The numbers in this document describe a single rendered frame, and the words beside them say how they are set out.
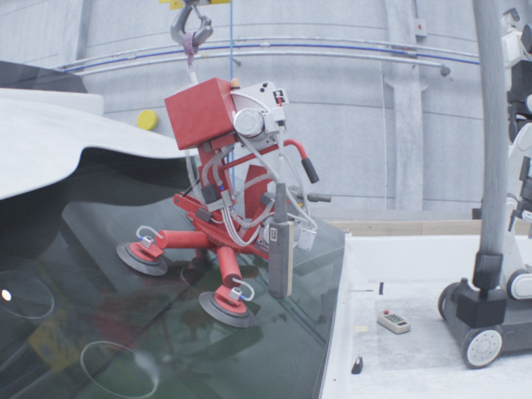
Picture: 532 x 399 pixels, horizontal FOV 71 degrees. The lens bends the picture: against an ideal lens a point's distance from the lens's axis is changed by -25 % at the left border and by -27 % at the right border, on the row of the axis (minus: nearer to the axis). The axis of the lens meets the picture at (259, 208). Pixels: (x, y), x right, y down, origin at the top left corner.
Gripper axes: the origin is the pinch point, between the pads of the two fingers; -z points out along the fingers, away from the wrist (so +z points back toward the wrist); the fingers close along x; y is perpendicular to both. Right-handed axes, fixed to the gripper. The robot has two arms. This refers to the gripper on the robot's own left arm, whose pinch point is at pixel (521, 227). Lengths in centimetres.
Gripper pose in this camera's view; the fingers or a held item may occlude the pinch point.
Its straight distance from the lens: 172.4
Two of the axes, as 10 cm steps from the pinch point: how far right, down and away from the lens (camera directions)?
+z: 2.5, -9.5, -1.7
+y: -1.8, 1.3, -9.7
